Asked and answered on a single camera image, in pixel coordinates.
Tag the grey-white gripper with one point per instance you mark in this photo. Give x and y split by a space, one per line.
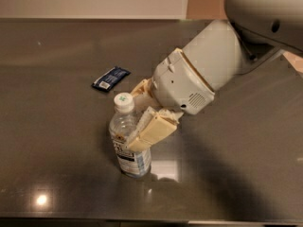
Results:
180 81

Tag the clear plastic water bottle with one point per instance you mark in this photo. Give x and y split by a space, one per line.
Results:
133 164

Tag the grey-white robot arm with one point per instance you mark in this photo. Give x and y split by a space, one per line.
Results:
253 32

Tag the dark blue snack packet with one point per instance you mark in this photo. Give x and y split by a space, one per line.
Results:
110 79

